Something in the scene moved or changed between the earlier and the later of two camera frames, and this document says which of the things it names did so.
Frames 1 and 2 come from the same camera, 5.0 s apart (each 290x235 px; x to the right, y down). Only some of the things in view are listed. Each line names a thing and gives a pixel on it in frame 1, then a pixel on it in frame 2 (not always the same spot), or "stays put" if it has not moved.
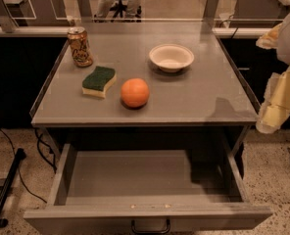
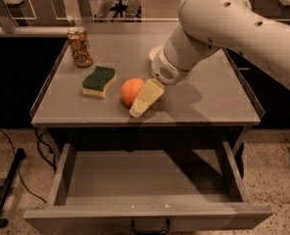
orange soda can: (78, 40) stays put
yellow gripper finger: (282, 96) -> (151, 91)
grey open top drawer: (100, 192) stays put
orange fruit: (134, 93) stays put
